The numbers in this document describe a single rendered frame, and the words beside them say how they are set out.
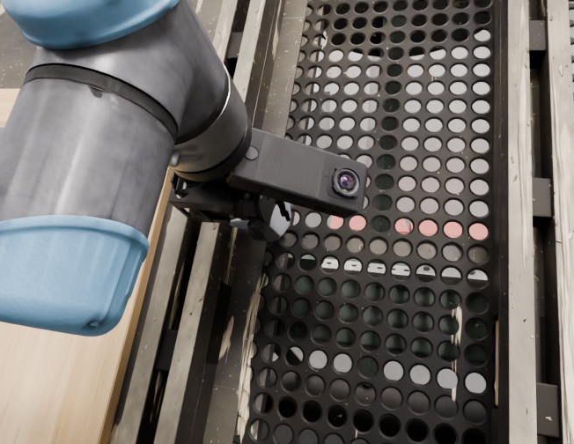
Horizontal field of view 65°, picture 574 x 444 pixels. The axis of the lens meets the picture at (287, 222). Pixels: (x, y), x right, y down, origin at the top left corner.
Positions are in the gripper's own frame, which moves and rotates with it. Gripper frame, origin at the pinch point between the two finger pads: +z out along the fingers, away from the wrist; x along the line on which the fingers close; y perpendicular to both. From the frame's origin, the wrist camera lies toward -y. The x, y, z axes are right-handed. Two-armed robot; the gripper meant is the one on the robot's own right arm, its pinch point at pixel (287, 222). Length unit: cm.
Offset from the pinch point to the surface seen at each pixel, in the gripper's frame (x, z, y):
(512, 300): 7.3, -4.9, -22.4
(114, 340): 15.6, 0.4, 18.2
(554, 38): -20.3, -4.8, -26.4
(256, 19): -24.5, -4.8, 6.6
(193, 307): 11.3, -4.9, 6.9
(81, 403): 22.7, 0.4, 20.1
